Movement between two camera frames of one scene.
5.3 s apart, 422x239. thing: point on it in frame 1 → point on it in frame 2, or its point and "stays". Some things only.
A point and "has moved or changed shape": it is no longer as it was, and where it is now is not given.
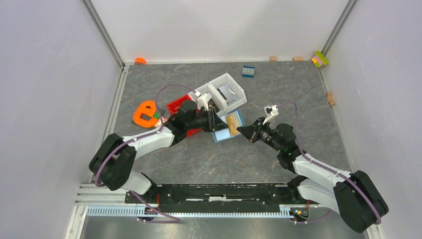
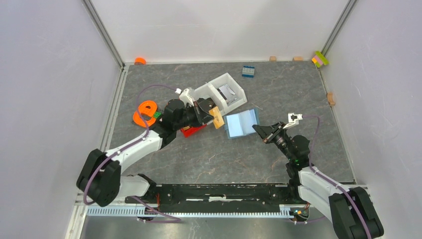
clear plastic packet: x=232 y=98 stays
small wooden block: x=233 y=124 has moved or changed shape
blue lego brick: x=248 y=71 stays
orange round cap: x=140 y=60 stays
